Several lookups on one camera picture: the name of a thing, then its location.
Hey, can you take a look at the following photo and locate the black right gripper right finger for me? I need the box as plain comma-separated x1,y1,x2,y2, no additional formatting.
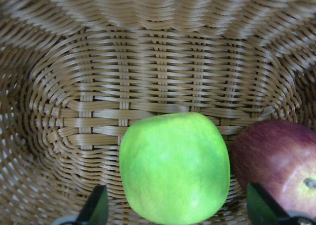
247,183,291,225

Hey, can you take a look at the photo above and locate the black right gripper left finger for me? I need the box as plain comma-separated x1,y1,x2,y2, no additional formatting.
76,185,109,225

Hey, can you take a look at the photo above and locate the red yellow apple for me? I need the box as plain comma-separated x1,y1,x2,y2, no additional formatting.
230,119,316,217

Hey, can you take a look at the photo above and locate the green apple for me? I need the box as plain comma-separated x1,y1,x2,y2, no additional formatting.
119,112,230,225

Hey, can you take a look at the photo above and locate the wicker basket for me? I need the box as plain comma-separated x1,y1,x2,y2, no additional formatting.
0,0,316,225

